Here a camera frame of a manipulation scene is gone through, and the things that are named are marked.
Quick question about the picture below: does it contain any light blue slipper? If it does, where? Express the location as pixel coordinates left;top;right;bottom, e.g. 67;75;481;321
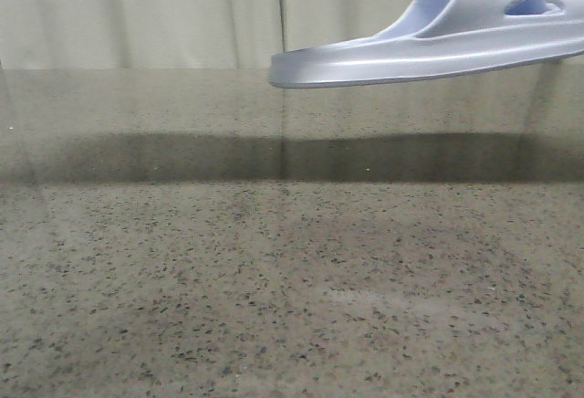
268;0;583;89

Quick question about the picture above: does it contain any beige background curtain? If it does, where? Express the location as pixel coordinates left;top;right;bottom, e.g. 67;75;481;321
1;0;412;69

